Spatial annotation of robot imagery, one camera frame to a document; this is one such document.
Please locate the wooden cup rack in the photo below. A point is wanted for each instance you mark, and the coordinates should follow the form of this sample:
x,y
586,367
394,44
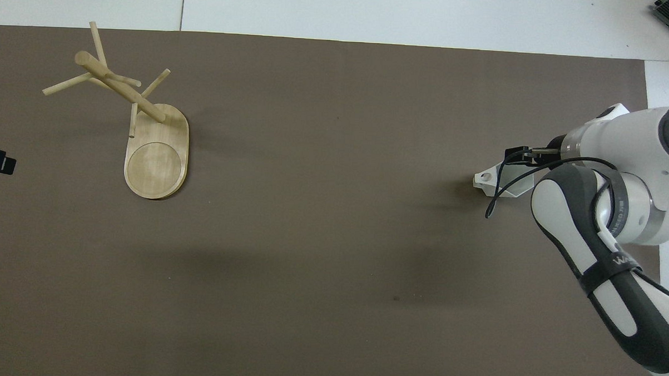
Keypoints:
x,y
157,165

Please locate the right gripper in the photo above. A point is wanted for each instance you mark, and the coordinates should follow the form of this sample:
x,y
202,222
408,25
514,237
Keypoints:
x,y
555,145

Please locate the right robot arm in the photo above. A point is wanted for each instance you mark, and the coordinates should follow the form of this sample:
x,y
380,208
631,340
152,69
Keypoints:
x,y
614,298

